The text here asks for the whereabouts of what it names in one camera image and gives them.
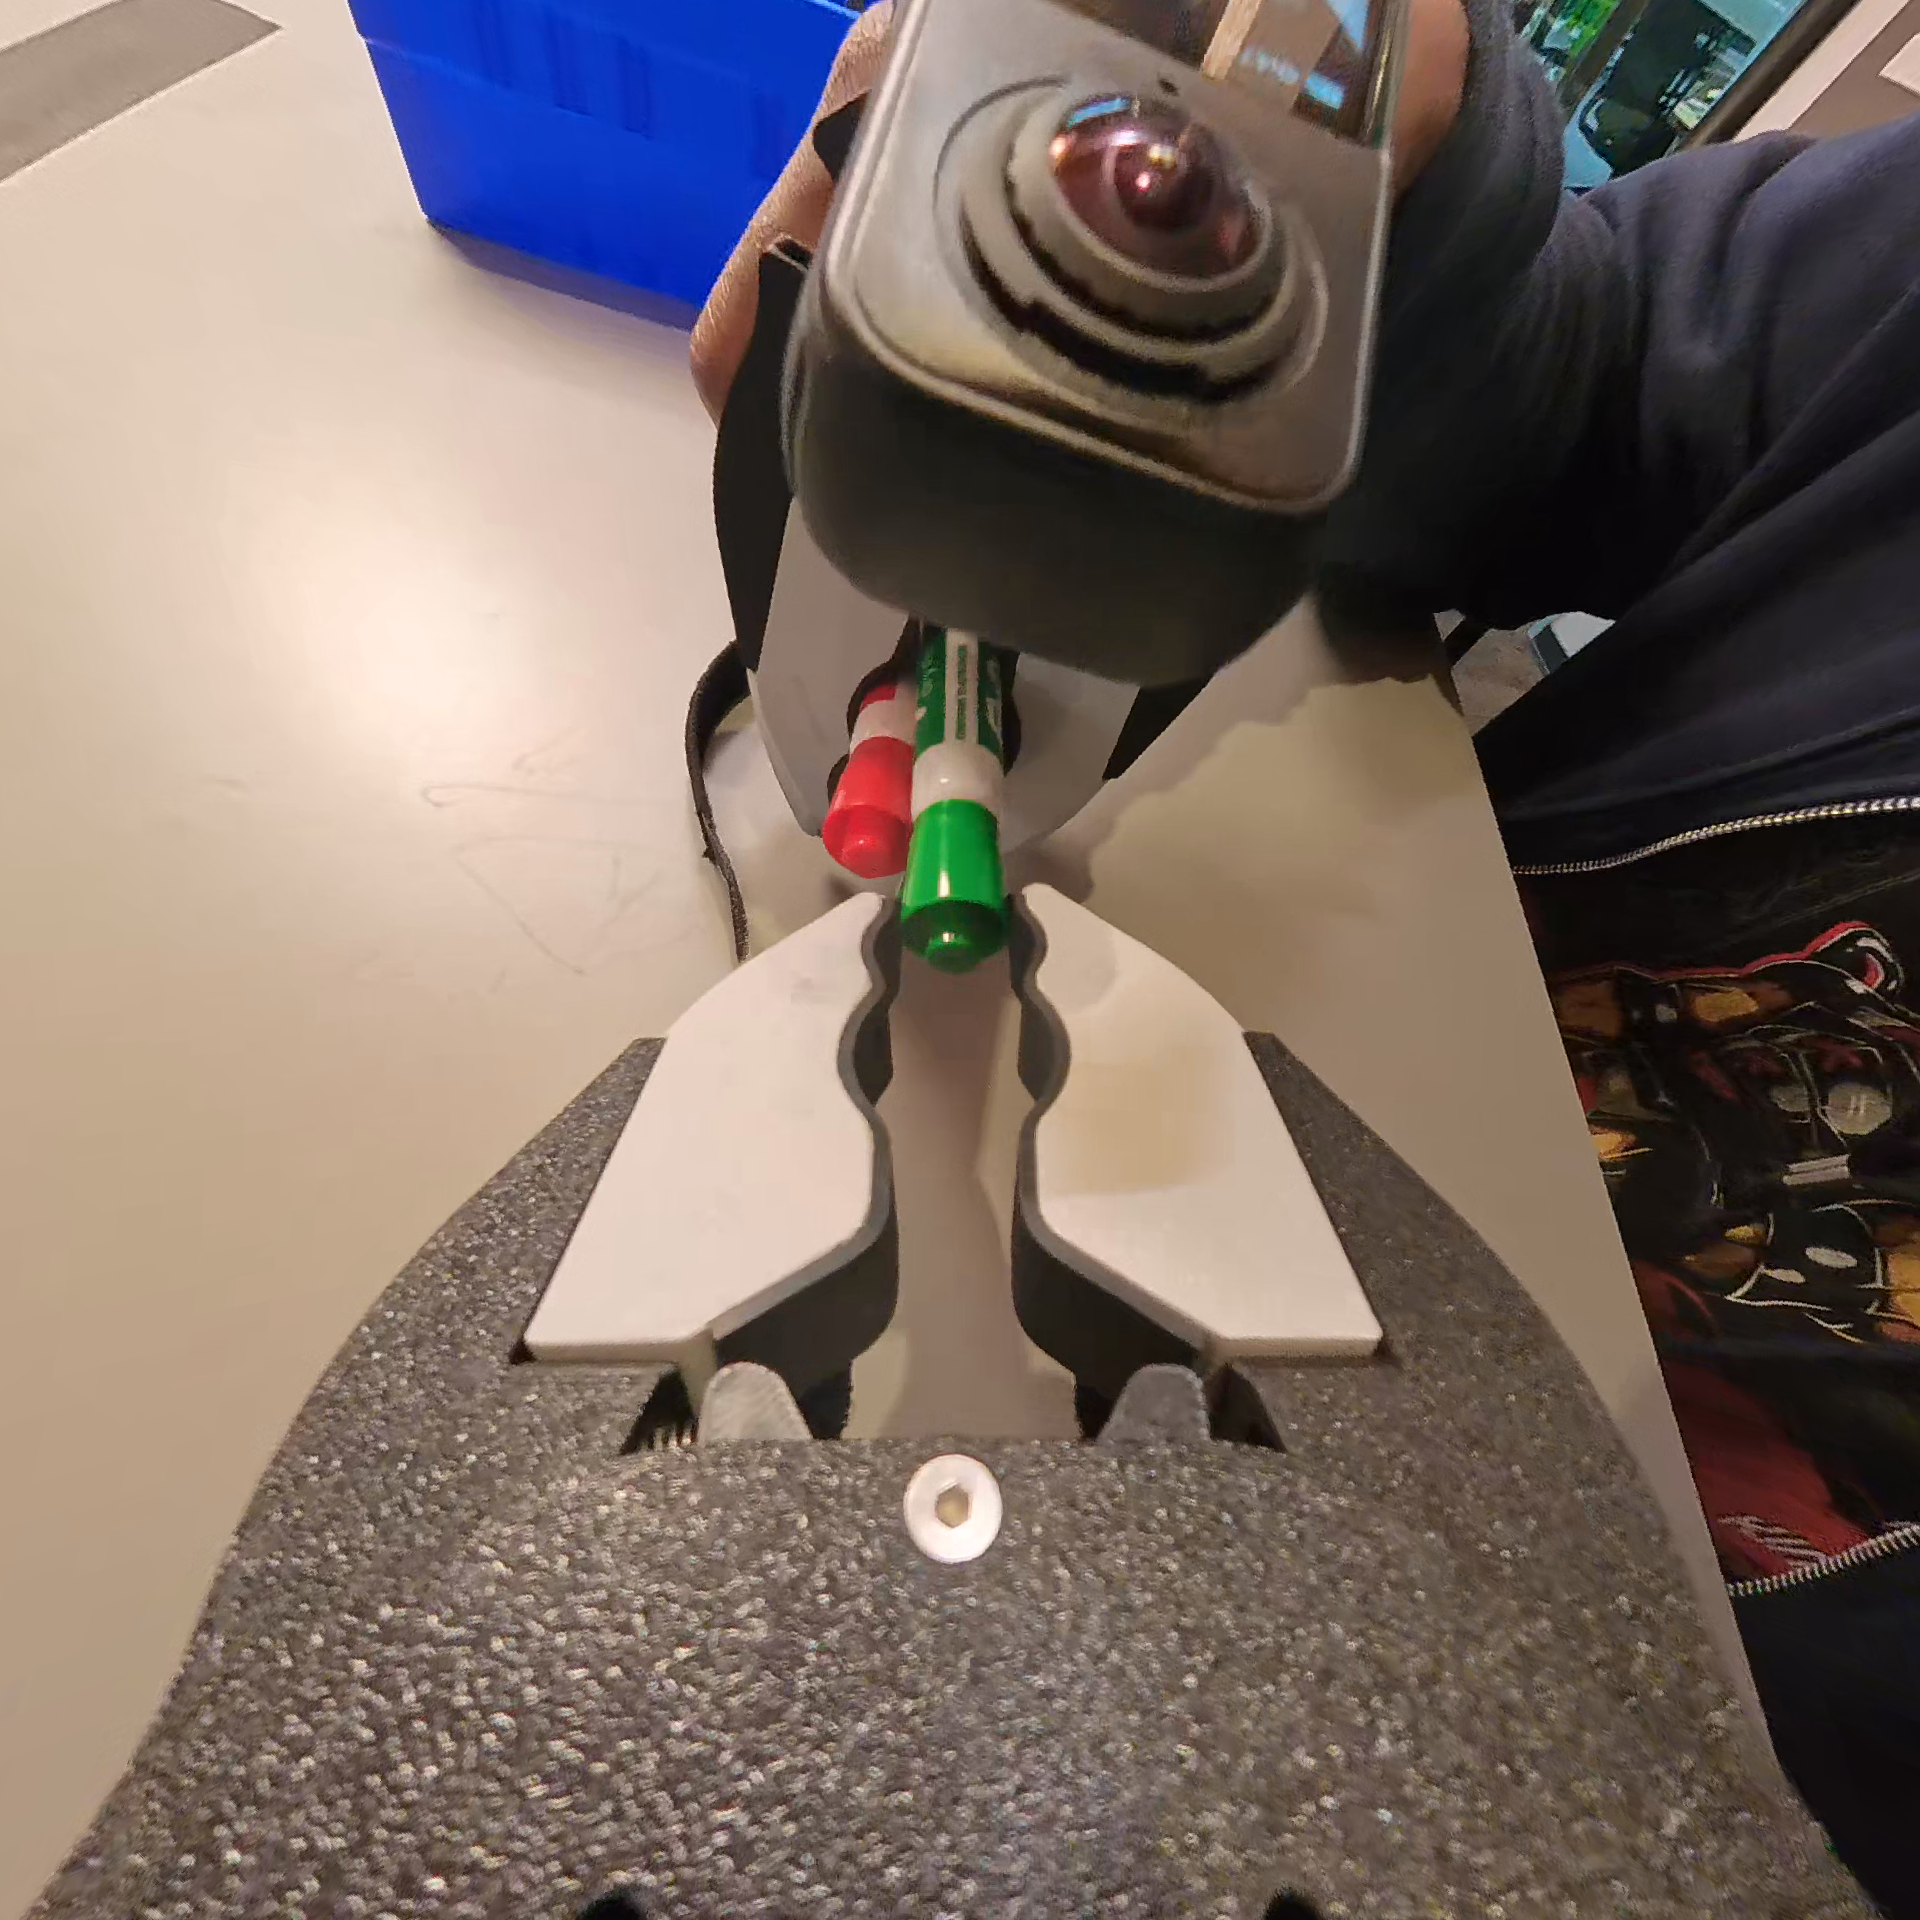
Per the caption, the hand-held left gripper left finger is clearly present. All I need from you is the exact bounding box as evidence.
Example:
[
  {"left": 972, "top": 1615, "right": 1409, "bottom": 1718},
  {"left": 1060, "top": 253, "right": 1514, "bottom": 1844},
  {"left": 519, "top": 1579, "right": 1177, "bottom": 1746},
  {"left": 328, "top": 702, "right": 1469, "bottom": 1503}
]
[{"left": 526, "top": 895, "right": 906, "bottom": 1408}]

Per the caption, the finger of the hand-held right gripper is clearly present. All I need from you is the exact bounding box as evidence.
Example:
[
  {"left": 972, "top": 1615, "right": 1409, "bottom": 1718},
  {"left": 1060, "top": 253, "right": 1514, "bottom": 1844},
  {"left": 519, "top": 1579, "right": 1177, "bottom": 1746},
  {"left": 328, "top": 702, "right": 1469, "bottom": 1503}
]
[
  {"left": 1003, "top": 654, "right": 1148, "bottom": 869},
  {"left": 755, "top": 531, "right": 912, "bottom": 882}
]

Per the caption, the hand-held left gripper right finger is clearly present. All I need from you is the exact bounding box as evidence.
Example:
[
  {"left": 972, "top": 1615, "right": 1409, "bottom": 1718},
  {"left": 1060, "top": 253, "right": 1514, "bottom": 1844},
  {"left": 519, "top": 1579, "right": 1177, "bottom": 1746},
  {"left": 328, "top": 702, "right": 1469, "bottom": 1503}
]
[{"left": 1010, "top": 889, "right": 1389, "bottom": 1408}]

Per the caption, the thin black strap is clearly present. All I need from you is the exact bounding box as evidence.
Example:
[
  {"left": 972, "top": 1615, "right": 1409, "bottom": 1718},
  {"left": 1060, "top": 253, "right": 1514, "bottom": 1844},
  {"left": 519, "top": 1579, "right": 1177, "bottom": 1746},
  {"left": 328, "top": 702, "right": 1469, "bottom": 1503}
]
[{"left": 685, "top": 642, "right": 773, "bottom": 965}]

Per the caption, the red dry erase marker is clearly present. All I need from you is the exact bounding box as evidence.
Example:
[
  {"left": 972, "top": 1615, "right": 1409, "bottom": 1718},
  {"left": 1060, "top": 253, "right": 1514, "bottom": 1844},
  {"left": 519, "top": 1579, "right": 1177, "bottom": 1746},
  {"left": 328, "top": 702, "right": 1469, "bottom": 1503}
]
[{"left": 823, "top": 673, "right": 929, "bottom": 882}]

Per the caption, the green dry erase marker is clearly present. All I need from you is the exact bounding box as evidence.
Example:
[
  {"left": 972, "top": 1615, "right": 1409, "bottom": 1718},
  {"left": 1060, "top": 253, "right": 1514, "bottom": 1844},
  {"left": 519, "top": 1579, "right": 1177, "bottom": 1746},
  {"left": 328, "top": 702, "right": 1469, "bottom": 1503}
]
[{"left": 896, "top": 628, "right": 1024, "bottom": 974}]

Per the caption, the blue plastic bin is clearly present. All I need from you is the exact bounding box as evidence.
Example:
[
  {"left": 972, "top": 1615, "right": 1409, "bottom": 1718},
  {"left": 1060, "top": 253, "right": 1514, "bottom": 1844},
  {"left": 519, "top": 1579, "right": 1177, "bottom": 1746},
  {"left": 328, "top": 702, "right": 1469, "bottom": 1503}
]
[{"left": 345, "top": 0, "right": 872, "bottom": 327}]

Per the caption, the person's right forearm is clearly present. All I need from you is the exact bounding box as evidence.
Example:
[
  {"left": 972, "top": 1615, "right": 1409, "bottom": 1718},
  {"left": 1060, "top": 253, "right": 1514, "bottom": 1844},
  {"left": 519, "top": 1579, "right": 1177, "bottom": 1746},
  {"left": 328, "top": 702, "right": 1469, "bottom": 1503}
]
[{"left": 1317, "top": 0, "right": 1920, "bottom": 684}]

